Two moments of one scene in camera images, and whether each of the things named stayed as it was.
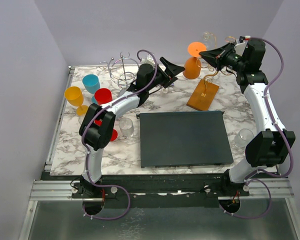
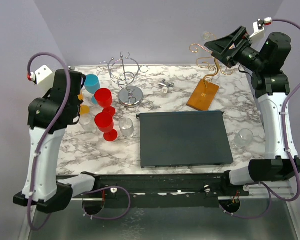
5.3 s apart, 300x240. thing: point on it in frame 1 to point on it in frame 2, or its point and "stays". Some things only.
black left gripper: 173,69 to 80,102
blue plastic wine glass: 91,83 stays
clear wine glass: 243,137 stays
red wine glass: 103,96 stays
